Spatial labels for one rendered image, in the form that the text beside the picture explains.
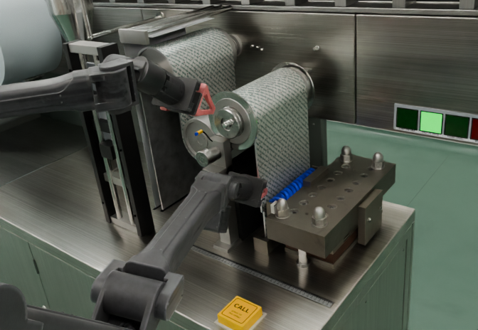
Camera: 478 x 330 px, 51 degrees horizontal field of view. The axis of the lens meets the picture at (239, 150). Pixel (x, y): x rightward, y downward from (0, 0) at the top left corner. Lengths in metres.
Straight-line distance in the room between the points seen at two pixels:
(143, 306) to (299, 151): 0.77
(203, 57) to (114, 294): 0.80
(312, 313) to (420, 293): 1.50
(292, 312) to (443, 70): 0.65
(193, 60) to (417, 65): 0.56
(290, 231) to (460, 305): 1.51
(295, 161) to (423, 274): 1.50
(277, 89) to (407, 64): 0.32
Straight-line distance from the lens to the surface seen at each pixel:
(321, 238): 1.14
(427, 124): 1.31
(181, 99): 0.98
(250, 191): 1.14
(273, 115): 1.21
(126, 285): 0.70
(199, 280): 1.25
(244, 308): 1.12
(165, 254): 0.76
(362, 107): 1.37
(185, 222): 0.84
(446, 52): 1.25
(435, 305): 2.55
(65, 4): 1.67
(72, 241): 1.51
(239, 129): 1.15
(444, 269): 2.76
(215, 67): 1.38
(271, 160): 1.24
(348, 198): 1.27
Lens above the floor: 1.68
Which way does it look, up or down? 25 degrees down
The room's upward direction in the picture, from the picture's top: 6 degrees counter-clockwise
